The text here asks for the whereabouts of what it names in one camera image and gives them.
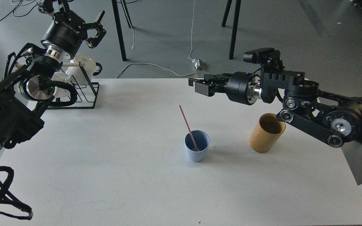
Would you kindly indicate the white mug upper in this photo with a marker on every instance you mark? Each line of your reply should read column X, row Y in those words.
column 83, row 72

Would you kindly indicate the bamboo cylinder holder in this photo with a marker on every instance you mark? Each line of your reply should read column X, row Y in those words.
column 266, row 133

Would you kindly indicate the black table leg left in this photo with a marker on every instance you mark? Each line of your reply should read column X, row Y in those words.
column 118, row 25

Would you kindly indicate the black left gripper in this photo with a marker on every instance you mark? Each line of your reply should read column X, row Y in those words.
column 64, row 31

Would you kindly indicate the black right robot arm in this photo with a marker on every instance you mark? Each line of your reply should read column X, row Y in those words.
column 331, row 118

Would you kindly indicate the blue plastic cup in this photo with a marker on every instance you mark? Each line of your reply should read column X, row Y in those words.
column 202, row 141

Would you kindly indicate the black table leg right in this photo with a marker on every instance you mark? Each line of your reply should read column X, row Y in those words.
column 234, row 25

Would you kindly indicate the black wire cup rack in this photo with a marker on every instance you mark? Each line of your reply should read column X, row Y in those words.
column 86, row 94

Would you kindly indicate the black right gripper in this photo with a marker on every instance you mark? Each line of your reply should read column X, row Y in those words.
column 239, row 87

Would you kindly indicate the black table leg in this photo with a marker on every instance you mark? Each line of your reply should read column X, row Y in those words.
column 118, row 25
column 234, row 25

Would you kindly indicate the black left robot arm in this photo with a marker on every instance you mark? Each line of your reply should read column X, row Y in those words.
column 20, row 118

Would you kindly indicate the floor power socket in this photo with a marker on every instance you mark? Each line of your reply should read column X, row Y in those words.
column 199, row 65

